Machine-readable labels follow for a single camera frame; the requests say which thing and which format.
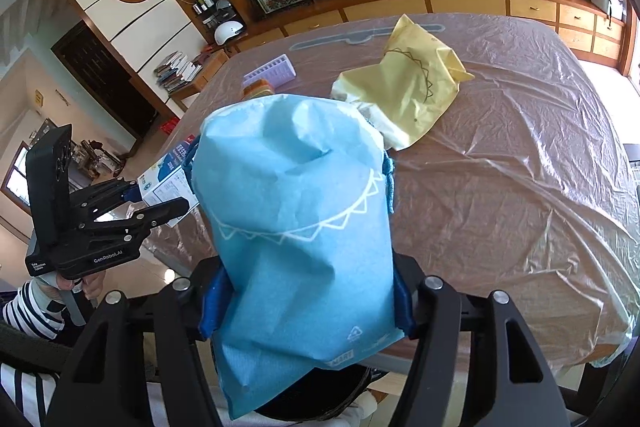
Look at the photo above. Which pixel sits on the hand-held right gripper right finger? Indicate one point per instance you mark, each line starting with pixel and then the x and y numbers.
pixel 403 304

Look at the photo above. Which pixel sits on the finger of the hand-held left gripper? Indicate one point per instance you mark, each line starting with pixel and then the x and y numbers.
pixel 131 192
pixel 150 216

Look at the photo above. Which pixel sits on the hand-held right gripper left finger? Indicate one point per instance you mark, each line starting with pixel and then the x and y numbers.
pixel 215 304

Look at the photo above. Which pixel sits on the yellow tape roll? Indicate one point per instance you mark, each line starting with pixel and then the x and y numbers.
pixel 255 90

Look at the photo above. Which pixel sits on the purple silicone brush mat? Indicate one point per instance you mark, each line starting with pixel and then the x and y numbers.
pixel 270 71

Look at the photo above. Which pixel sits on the person's left forearm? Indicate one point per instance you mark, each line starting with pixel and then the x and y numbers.
pixel 30 312

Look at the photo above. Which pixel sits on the person's left hand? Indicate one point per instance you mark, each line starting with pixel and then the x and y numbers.
pixel 90 289

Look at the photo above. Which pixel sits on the blue white cardboard box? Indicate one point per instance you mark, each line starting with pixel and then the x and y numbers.
pixel 170 179

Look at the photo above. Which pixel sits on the red packet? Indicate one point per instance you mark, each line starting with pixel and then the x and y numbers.
pixel 168 125

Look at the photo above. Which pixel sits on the dark wooden door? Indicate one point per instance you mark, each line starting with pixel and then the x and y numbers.
pixel 105 82

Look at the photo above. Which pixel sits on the stack of books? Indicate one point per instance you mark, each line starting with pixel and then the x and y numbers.
pixel 175 72

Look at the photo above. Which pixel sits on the wooden stool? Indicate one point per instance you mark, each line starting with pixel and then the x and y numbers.
pixel 210 67

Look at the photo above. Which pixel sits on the white helmet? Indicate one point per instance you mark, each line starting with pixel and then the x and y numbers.
pixel 229 32

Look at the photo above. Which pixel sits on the person's striped shirt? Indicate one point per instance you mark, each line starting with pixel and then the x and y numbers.
pixel 25 397

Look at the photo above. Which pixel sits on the red flower picture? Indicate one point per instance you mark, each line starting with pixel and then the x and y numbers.
pixel 282 1

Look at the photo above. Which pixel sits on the wooden sideboard cabinet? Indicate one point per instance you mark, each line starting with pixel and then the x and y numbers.
pixel 460 7

